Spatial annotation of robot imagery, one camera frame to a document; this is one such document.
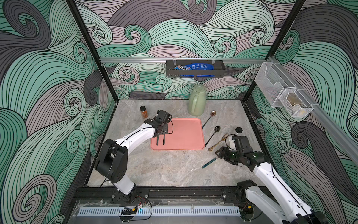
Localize silver fork teal handle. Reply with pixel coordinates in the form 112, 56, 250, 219
201, 157, 218, 169

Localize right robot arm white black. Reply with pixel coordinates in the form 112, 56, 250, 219
215, 134, 328, 224

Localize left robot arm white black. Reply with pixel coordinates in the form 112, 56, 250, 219
94, 110, 172, 197

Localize gold ornate fork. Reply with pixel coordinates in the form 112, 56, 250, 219
208, 133, 229, 151

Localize rainbow iridescent spoon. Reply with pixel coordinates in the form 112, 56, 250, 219
202, 110, 216, 128

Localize orange spice jar black lid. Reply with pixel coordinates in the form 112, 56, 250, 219
140, 106, 148, 119

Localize white jar black lid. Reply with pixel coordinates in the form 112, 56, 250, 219
235, 127, 243, 136

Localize pink plastic tray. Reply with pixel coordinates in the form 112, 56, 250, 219
150, 118, 205, 150

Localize green thermos jug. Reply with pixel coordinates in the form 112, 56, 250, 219
188, 85, 207, 117

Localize blue snack bag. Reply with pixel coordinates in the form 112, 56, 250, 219
172, 63, 215, 77

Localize clear plastic wall bin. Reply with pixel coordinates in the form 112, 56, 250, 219
255, 62, 313, 119

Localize black wire wall basket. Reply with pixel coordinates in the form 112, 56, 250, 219
165, 59, 226, 77

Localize aluminium rail back wall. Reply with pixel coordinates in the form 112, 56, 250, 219
100, 57, 266, 65

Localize aluminium rail wall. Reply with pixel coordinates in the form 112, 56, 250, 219
267, 57, 358, 166
100, 57, 266, 65

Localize white perforated cable duct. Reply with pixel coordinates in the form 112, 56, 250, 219
77, 206, 240, 217

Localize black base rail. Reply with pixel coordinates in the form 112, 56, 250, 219
74, 186, 247, 204

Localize aluminium rail right wall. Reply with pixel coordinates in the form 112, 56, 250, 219
267, 57, 358, 166

